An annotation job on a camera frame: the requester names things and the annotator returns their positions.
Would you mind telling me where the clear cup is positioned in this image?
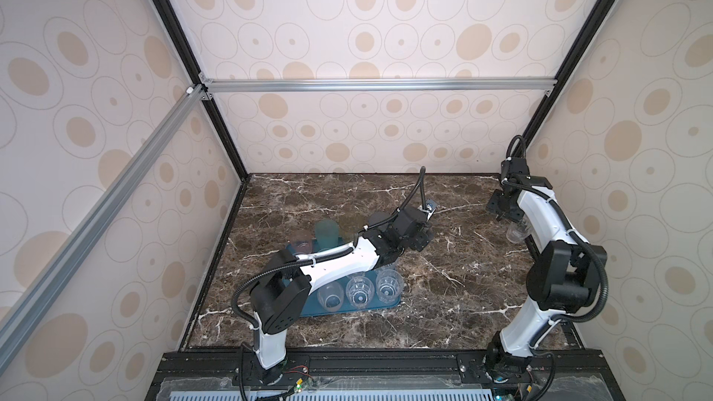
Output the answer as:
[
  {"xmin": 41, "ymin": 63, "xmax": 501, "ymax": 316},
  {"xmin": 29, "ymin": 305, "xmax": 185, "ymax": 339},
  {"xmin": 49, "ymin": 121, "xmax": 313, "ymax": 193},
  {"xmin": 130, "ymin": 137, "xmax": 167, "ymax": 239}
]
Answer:
[
  {"xmin": 506, "ymin": 220, "xmax": 530, "ymax": 244},
  {"xmin": 375, "ymin": 269, "xmax": 404, "ymax": 304},
  {"xmin": 345, "ymin": 274, "xmax": 375, "ymax": 309}
]

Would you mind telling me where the teal plastic tray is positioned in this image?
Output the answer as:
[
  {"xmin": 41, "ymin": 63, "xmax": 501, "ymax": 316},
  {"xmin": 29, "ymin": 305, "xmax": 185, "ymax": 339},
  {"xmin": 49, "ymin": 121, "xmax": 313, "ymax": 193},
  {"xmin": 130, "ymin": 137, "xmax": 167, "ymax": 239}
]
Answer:
[{"xmin": 285, "ymin": 237, "xmax": 401, "ymax": 317}]

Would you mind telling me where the green textured plastic cup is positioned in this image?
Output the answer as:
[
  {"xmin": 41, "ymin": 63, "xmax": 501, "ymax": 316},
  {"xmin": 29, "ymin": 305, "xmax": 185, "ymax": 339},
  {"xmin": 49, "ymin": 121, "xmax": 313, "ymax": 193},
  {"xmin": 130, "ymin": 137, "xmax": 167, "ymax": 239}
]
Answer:
[{"xmin": 315, "ymin": 219, "xmax": 341, "ymax": 251}]

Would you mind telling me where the frosted white plastic cup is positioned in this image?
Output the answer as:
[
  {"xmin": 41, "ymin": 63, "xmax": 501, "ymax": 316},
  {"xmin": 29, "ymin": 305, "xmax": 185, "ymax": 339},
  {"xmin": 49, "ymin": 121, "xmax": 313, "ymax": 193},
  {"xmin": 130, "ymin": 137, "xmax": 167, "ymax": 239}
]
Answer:
[{"xmin": 318, "ymin": 281, "xmax": 345, "ymax": 313}]

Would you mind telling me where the pink plastic cup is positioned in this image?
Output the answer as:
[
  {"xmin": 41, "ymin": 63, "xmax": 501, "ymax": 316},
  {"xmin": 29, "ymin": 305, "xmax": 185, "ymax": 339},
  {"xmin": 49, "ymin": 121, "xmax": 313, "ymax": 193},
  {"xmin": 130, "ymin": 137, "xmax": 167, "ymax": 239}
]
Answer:
[{"xmin": 290, "ymin": 238, "xmax": 313, "ymax": 254}]

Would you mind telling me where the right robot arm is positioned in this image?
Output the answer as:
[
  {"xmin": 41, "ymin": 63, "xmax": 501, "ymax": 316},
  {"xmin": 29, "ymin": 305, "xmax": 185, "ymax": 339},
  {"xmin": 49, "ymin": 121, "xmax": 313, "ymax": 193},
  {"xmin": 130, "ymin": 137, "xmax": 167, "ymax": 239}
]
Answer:
[{"xmin": 484, "ymin": 135, "xmax": 609, "ymax": 384}]

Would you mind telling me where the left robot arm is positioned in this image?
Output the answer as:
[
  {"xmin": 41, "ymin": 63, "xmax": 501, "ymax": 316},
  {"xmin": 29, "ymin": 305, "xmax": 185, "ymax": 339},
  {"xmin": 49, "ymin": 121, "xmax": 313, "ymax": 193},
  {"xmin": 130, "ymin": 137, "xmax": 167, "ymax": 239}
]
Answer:
[{"xmin": 230, "ymin": 166, "xmax": 436, "ymax": 371}]

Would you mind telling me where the horizontal aluminium rail back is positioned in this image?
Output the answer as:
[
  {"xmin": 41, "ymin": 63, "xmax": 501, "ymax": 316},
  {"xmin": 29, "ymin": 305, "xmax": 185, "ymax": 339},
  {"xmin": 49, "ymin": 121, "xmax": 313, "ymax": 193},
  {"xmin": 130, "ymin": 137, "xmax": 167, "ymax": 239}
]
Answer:
[{"xmin": 204, "ymin": 76, "xmax": 557, "ymax": 94}]

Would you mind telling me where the black frame post right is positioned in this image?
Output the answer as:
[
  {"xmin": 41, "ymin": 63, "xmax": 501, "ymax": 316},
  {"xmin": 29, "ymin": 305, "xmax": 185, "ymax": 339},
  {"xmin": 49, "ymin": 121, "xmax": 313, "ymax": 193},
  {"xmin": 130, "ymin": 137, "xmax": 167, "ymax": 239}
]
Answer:
[{"xmin": 522, "ymin": 0, "xmax": 616, "ymax": 151}]

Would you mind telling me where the black frame post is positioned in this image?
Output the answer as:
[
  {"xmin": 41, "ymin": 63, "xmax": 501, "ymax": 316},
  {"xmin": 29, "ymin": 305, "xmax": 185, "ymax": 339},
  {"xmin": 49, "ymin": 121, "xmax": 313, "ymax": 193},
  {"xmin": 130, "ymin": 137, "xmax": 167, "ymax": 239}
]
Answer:
[
  {"xmin": 522, "ymin": 0, "xmax": 616, "ymax": 151},
  {"xmin": 129, "ymin": 0, "xmax": 251, "ymax": 182}
]

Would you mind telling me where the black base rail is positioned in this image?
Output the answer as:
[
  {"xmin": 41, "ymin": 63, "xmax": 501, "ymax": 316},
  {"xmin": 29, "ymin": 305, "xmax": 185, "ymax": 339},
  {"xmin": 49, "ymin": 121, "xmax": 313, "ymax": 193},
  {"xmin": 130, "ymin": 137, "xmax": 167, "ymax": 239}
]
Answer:
[{"xmin": 146, "ymin": 348, "xmax": 624, "ymax": 400}]

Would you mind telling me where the black frame post left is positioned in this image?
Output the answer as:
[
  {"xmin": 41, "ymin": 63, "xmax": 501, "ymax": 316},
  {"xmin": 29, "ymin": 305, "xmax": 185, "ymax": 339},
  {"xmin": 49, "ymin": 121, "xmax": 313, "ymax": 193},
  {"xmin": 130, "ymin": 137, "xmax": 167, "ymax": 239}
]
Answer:
[{"xmin": 129, "ymin": 0, "xmax": 251, "ymax": 182}]

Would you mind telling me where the diagonal aluminium rail left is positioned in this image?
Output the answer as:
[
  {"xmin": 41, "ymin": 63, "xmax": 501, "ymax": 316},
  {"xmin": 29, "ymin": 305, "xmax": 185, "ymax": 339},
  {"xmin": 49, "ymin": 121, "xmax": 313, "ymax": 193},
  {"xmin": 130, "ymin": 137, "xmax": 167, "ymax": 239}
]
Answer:
[{"xmin": 1, "ymin": 84, "xmax": 207, "ymax": 371}]

